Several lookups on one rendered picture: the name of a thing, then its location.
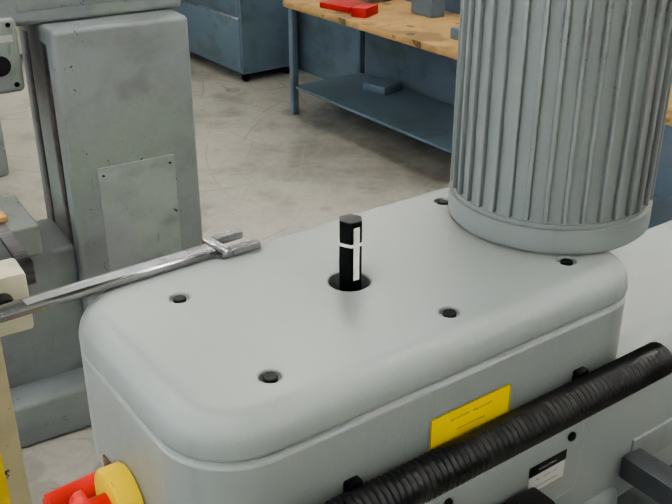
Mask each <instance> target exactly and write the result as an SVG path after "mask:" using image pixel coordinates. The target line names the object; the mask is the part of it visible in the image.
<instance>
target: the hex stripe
mask: <svg viewBox="0 0 672 504"><path fill-rule="evenodd" d="M359 252H360V227H358V228H355V229H354V257H353V281H355V280H359Z"/></svg>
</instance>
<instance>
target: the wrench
mask: <svg viewBox="0 0 672 504"><path fill-rule="evenodd" d="M241 238H243V230H241V229H240V228H236V229H232V230H229V231H225V232H222V233H219V234H215V235H212V237H208V238H205V239H202V245H198V246H195V247H192V248H188V249H185V250H182V251H178V252H175V253H172V254H168V255H165V256H162V257H158V258H155V259H152V260H149V261H145V262H142V263H139V264H135V265H132V266H129V267H125V268H122V269H119V270H115V271H112V272H109V273H105V274H102V275H99V276H95V277H92V278H89V279H85V280H82V281H79V282H75V283H72V284H69V285H65V286H62V287H59V288H55V289H52V290H49V291H45V292H42V293H39V294H35V295H32V296H29V297H25V298H22V299H19V300H15V301H12V302H9V303H5V304H2V305H0V323H3V322H6V321H9V320H12V319H16V318H19V317H22V316H25V315H29V314H32V313H35V312H38V311H41V310H45V309H48V308H51V307H54V306H57V305H61V304H64V303H67V302H70V301H74V300H77V299H80V298H83V297H86V296H90V295H93V294H96V293H99V292H102V291H106V290H109V289H112V288H115V287H119V286H122V285H125V284H128V283H131V282H135V281H138V280H141V279H144V278H148V277H151V276H154V275H157V274H160V273H164V272H167V271H170V270H173V269H176V268H180V267H183V266H186V265H189V264H193V263H196V262H199V261H202V260H205V259H209V258H212V257H215V256H216V255H217V256H219V257H220V258H221V259H226V258H229V257H232V256H233V257H235V256H239V255H242V254H245V253H248V252H251V251H254V250H258V249H261V242H260V241H259V240H257V239H250V240H247V241H244V242H241V243H237V244H234V245H231V246H228V247H227V246H225V245H224V244H225V243H229V242H232V241H235V240H238V239H241Z"/></svg>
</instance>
